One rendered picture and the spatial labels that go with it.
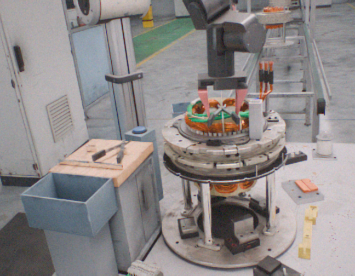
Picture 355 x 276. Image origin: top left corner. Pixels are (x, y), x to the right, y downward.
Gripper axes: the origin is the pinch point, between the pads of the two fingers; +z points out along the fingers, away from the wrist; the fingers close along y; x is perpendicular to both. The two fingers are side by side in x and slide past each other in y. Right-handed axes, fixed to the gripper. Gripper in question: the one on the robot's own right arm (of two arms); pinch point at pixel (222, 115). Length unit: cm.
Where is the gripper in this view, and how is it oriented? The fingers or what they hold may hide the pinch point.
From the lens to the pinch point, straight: 85.2
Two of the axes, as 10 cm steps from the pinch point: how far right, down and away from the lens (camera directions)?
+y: 10.0, -0.5, -0.8
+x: 0.6, -3.5, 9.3
